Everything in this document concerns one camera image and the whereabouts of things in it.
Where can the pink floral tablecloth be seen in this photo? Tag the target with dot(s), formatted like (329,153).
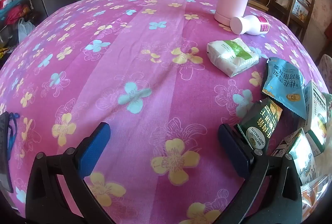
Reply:
(155,58)

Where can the green biscuit packet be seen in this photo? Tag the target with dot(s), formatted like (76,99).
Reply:
(259,123)

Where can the orange clear packet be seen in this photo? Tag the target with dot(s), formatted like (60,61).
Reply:
(313,195)

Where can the black flat item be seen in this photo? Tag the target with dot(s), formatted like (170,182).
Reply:
(4,156)

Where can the wooden chair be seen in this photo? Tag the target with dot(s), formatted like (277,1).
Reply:
(285,6)

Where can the white plastic bag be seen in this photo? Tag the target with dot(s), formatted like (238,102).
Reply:
(24,29)

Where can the white pill bottle pink label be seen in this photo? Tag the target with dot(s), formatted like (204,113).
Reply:
(249,24)

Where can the white black printed box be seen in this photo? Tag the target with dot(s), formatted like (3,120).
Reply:
(282,146)

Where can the white green carton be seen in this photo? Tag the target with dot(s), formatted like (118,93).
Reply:
(315,110)

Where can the white green tissue pack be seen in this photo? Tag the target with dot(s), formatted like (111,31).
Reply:
(228,58)

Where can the pile of colourful bags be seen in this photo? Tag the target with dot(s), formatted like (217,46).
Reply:
(11,8)

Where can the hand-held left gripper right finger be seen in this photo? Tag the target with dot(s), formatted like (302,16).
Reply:
(233,151)

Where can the blue snack packet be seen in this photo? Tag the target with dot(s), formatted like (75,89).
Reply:
(282,86)

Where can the teal knitted cloth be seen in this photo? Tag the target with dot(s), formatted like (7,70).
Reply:
(328,102)

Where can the floral seat cushion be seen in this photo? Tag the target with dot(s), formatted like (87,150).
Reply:
(300,12)

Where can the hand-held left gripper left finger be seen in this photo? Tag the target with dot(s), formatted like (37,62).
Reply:
(96,151)

